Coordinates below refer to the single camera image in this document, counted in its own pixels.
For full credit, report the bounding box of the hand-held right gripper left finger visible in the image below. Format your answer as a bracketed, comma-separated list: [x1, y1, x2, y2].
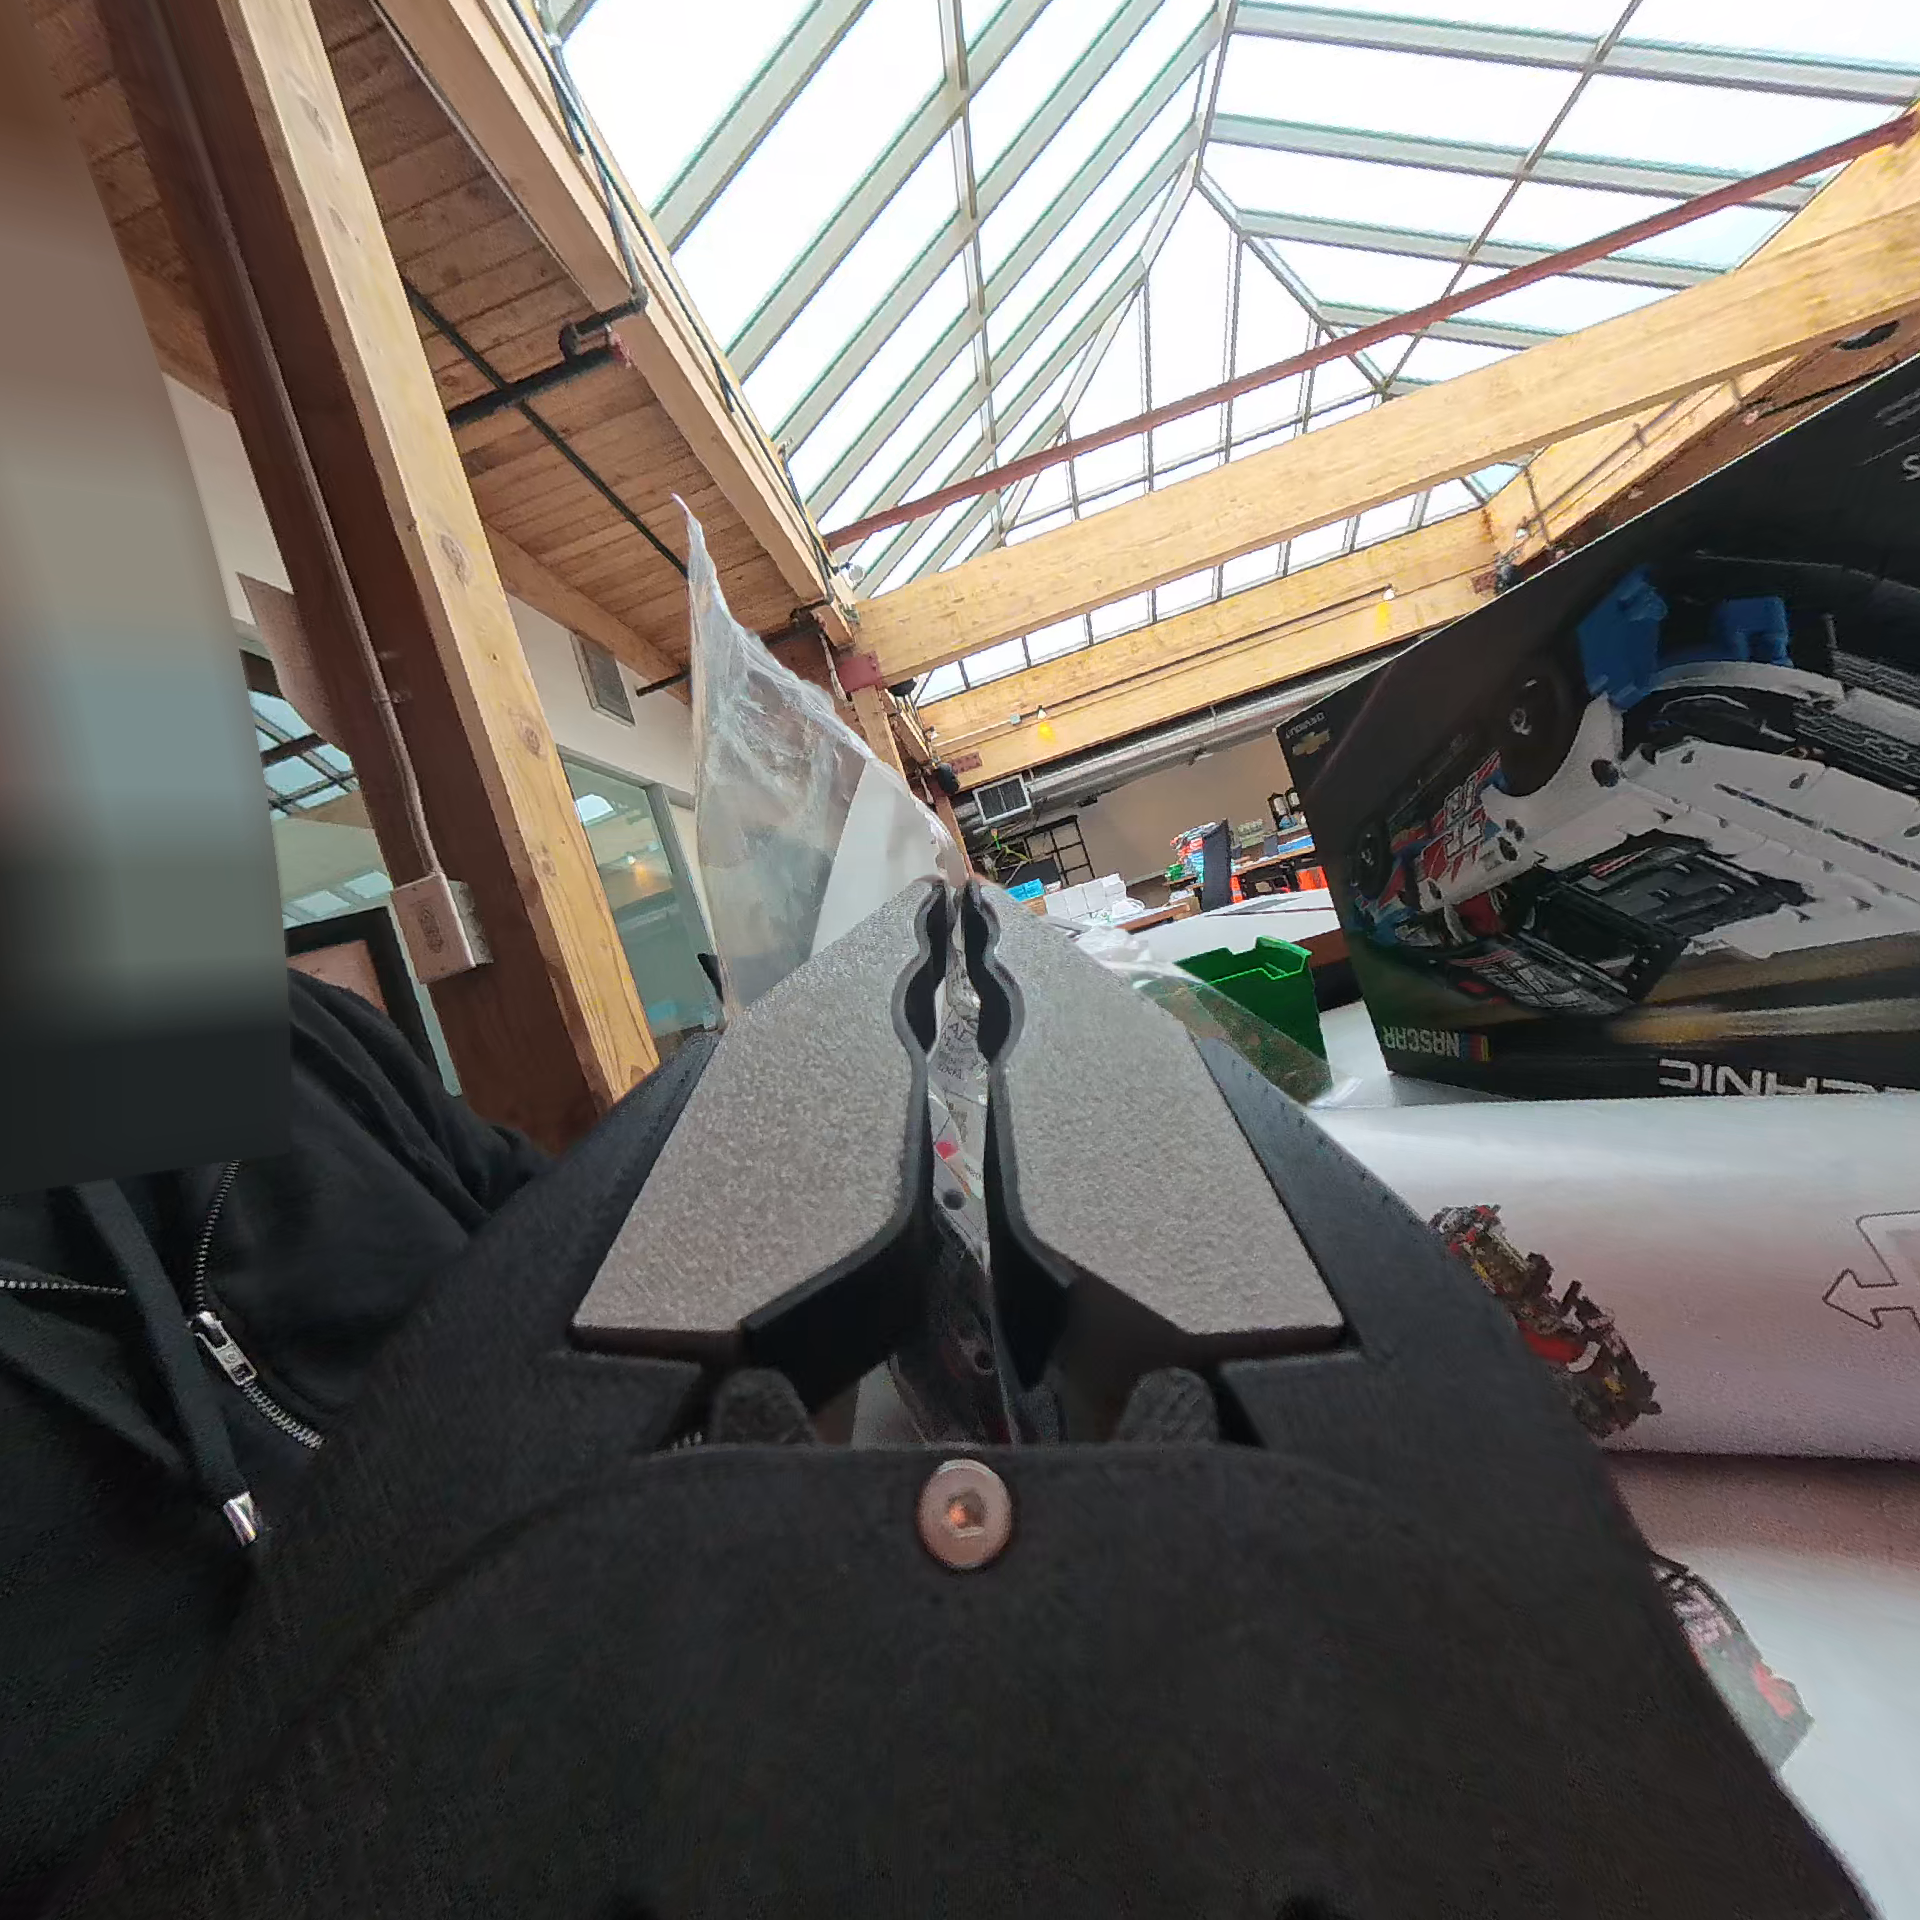
[572, 879, 955, 1415]

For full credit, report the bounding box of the grey electrical box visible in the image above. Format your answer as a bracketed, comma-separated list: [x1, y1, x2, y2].
[388, 876, 495, 983]

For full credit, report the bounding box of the glass skylight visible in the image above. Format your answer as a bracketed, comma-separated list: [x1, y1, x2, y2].
[527, 0, 1920, 707]

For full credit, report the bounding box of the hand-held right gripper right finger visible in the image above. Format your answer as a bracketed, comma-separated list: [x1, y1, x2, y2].
[959, 882, 1350, 1441]

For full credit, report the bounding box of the long wooden roof beam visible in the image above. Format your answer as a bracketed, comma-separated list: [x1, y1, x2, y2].
[855, 197, 1920, 682]

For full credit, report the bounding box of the clear bag with white label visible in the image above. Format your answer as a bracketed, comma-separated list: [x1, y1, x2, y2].
[674, 495, 1039, 1442]

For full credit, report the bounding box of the white lego instruction booklet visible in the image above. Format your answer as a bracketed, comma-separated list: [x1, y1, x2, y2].
[1312, 1092, 1920, 1920]

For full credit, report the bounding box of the black lego set box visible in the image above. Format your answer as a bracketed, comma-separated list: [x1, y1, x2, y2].
[1273, 352, 1920, 1105]

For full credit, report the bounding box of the green plastic bin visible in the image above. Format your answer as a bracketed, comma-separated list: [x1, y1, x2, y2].
[1175, 936, 1328, 1059]

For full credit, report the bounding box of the red ceiling pipe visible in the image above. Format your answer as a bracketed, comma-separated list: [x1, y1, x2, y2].
[824, 108, 1920, 554]

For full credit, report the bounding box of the glass wall window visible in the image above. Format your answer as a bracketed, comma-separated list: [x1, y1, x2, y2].
[561, 758, 721, 1050]

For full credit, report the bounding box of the wooden post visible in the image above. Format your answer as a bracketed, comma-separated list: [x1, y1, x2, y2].
[92, 0, 664, 1155]

